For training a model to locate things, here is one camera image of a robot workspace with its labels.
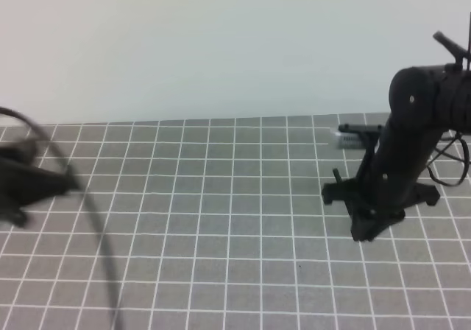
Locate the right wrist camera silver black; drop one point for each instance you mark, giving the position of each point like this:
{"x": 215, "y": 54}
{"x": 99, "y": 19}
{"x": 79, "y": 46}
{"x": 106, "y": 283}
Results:
{"x": 356, "y": 136}

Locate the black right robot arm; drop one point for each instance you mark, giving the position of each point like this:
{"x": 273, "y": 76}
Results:
{"x": 425, "y": 102}

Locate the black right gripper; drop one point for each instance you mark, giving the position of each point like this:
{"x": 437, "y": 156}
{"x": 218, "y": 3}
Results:
{"x": 388, "y": 183}

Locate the grey grid tablecloth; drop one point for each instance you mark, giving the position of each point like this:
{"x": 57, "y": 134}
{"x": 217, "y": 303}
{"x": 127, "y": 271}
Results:
{"x": 219, "y": 224}

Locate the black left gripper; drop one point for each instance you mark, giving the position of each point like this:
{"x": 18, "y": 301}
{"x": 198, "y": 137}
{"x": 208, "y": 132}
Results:
{"x": 24, "y": 184}

